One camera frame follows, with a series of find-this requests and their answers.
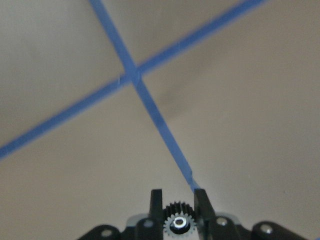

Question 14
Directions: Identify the small black bearing gear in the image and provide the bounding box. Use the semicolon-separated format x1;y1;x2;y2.
163;201;197;239

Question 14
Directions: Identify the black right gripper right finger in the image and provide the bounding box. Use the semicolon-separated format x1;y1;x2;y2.
194;188;237;240

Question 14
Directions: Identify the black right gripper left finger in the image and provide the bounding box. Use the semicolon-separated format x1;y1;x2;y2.
136;189;164;240

